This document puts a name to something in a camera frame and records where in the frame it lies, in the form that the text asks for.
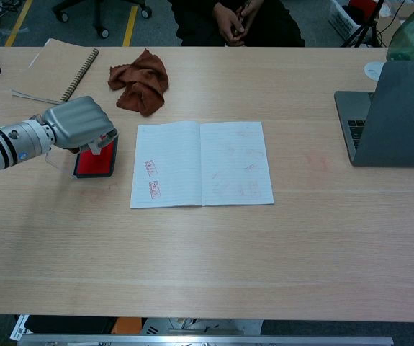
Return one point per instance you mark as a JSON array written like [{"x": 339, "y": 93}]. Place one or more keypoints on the black office chair base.
[{"x": 100, "y": 12}]

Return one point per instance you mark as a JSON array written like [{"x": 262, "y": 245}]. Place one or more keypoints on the orange object under table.
[{"x": 125, "y": 326}]

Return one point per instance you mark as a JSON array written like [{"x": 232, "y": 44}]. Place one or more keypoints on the grey laptop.
[{"x": 401, "y": 115}]

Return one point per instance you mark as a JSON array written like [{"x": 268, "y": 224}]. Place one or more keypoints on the grey equipment under table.
[{"x": 199, "y": 326}]

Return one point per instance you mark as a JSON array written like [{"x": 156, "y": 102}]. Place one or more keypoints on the open lined notebook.
[{"x": 199, "y": 166}]

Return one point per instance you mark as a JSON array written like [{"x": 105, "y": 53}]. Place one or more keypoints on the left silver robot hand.
[{"x": 77, "y": 122}]

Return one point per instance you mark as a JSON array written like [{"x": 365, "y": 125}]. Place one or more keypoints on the green translucent plastic bottle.
[{"x": 412, "y": 39}]

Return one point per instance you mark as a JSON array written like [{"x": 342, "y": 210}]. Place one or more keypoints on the white printed sheet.
[{"x": 19, "y": 328}]

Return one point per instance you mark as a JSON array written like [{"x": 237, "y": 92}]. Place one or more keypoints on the white round desk grommet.
[{"x": 372, "y": 70}]

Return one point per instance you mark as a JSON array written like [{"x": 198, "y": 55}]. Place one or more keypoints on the aluminium rail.
[{"x": 228, "y": 341}]

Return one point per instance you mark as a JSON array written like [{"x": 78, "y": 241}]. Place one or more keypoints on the seated person in black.
[{"x": 199, "y": 21}]

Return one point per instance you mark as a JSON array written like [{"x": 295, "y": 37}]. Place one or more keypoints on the kraft spiral notebook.
[{"x": 59, "y": 68}]

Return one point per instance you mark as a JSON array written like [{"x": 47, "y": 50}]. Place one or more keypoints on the black tripod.
[{"x": 363, "y": 30}]

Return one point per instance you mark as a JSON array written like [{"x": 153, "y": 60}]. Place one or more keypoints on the white plastic basket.
[{"x": 343, "y": 21}]

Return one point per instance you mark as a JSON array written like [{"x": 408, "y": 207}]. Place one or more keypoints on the red object in basket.
[{"x": 361, "y": 7}]

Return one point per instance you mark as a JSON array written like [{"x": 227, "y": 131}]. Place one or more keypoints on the small red white stamp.
[{"x": 95, "y": 147}]

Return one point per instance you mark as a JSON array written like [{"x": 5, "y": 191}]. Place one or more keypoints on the brown crumpled cloth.
[{"x": 142, "y": 83}]

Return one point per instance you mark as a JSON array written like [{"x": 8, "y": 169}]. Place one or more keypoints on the red ink pad clear lid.
[{"x": 95, "y": 166}]

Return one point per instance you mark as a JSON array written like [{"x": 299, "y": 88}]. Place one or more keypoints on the cardboard box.
[{"x": 390, "y": 25}]

